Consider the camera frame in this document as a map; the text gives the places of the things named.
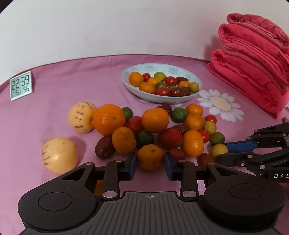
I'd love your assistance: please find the white digital clock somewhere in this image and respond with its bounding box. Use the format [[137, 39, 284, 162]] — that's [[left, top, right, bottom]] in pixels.
[[9, 71, 33, 101]]

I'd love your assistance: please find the orange tangerine front pile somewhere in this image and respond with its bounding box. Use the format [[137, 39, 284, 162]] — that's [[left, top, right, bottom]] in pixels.
[[182, 130, 204, 157]]

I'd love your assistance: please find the green lime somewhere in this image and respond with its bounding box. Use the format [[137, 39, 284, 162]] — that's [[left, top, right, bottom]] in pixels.
[[171, 107, 187, 123]]

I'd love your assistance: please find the orange tangerine centre pile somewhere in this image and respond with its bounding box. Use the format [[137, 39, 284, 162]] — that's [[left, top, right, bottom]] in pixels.
[[142, 108, 169, 133]]

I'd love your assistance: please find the pink floral tablecloth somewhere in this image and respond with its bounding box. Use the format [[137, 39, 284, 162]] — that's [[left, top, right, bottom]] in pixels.
[[1, 55, 282, 234]]

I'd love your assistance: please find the large orange tangerine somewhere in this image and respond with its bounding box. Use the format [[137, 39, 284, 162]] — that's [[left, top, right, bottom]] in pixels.
[[93, 104, 126, 136]]

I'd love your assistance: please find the dark red jujube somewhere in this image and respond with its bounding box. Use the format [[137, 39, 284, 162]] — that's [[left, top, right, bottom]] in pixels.
[[158, 104, 172, 115]]

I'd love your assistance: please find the pale yellow striped melon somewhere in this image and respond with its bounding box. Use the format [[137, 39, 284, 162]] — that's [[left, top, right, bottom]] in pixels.
[[68, 101, 97, 133]]

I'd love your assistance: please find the small red apple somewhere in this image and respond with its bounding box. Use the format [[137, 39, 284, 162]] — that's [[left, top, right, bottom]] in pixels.
[[205, 115, 217, 124]]

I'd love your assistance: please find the white patterned ceramic bowl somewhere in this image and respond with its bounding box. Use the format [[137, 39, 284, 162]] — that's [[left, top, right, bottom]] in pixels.
[[120, 63, 202, 104]]

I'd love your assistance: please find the yellow-green small fruit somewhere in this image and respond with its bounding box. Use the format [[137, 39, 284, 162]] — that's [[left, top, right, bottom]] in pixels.
[[210, 144, 228, 158]]

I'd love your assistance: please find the orange tangerine right of pile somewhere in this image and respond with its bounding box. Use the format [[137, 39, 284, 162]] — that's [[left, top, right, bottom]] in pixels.
[[185, 103, 203, 116]]

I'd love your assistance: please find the folded red blanket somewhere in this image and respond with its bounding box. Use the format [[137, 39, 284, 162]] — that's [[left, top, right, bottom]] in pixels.
[[208, 13, 288, 119]]

